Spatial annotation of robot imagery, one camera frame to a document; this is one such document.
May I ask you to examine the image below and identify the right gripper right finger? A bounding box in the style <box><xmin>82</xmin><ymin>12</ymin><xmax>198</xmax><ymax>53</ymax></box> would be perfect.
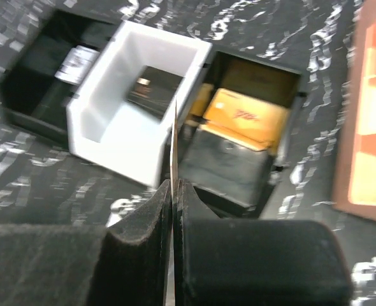
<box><xmin>173</xmin><ymin>180</ymin><xmax>354</xmax><ymax>305</ymax></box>

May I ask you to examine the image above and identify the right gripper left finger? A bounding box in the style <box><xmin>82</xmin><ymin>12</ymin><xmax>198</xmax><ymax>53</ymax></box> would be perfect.
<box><xmin>0</xmin><ymin>180</ymin><xmax>172</xmax><ymax>305</ymax></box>

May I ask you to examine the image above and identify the gold credit card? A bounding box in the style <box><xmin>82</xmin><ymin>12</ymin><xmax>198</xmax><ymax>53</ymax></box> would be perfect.
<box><xmin>200</xmin><ymin>89</ymin><xmax>289</xmax><ymax>156</ymax></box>
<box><xmin>165</xmin><ymin>100</ymin><xmax>180</xmax><ymax>305</ymax></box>

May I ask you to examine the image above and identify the gold credit card in bin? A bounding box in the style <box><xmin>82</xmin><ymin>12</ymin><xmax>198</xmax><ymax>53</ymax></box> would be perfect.
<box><xmin>200</xmin><ymin>89</ymin><xmax>289</xmax><ymax>156</ymax></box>

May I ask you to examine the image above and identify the black credit card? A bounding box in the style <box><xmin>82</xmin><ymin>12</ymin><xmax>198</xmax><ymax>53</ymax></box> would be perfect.
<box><xmin>126</xmin><ymin>66</ymin><xmax>183</xmax><ymax>120</ymax></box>

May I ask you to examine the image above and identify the silver credit card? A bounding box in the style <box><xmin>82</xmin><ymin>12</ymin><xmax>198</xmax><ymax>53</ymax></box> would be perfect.
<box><xmin>55</xmin><ymin>45</ymin><xmax>99</xmax><ymax>85</ymax></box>

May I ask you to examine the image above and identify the white middle bin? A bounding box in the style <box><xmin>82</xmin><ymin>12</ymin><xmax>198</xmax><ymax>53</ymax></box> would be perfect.
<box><xmin>66</xmin><ymin>21</ymin><xmax>212</xmax><ymax>188</ymax></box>

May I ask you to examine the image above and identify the orange plastic desk organizer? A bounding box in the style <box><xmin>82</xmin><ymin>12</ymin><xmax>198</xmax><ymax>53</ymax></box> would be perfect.
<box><xmin>332</xmin><ymin>1</ymin><xmax>376</xmax><ymax>221</ymax></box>

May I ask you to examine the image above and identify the black left bin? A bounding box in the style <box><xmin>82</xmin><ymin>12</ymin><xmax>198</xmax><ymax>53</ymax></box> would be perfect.
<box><xmin>0</xmin><ymin>8</ymin><xmax>120</xmax><ymax>148</ymax></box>

